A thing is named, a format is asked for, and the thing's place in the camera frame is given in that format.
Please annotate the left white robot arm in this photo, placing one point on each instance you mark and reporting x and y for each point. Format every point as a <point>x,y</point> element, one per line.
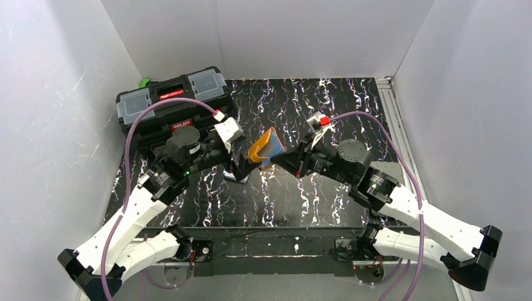
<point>103,263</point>

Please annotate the green object behind toolbox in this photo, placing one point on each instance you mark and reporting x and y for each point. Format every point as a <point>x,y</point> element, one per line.
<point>144,82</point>

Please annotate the orange card holder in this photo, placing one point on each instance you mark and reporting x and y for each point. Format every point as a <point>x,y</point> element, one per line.
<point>265,148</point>

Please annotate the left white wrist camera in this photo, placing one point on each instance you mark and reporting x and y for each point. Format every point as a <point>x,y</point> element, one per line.
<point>229,131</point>

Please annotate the black toolbox with grey lids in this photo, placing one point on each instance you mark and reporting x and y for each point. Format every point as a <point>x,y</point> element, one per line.
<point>207,86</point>

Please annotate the aluminium frame rail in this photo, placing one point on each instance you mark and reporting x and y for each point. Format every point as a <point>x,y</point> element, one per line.
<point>397,128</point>

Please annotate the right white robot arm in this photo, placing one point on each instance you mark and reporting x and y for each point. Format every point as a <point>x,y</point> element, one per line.
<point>464,251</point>

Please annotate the stack of white cards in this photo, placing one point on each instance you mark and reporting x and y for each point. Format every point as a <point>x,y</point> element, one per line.
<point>230,176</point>

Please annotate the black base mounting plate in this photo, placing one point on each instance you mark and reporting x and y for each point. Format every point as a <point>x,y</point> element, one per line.
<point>270,251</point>

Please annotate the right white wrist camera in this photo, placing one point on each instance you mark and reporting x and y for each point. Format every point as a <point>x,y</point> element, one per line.
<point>319,124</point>

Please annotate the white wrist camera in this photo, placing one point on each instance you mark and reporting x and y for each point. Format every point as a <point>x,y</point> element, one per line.
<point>229,131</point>
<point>319,124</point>

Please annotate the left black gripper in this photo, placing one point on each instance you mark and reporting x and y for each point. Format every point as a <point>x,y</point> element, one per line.
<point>233,157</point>

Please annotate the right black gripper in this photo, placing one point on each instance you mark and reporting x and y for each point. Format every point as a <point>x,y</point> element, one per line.
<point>301,157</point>

